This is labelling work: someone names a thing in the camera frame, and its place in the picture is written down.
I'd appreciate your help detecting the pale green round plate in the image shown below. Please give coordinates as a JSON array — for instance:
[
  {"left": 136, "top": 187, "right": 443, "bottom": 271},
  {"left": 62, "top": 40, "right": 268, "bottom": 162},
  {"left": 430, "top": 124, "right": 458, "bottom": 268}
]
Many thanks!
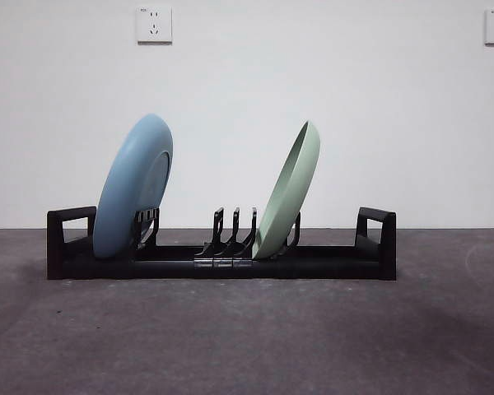
[{"left": 251, "top": 119, "right": 323, "bottom": 261}]

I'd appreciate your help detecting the blue round plate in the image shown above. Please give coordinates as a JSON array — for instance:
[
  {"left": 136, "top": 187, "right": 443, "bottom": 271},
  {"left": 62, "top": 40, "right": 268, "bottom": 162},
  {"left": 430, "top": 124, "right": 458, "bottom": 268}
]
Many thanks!
[{"left": 93, "top": 113, "right": 175, "bottom": 260}]

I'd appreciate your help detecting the black plate rack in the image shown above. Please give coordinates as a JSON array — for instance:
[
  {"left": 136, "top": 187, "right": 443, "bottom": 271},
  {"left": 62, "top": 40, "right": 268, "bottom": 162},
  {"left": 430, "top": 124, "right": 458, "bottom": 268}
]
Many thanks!
[{"left": 46, "top": 205, "right": 398, "bottom": 281}]

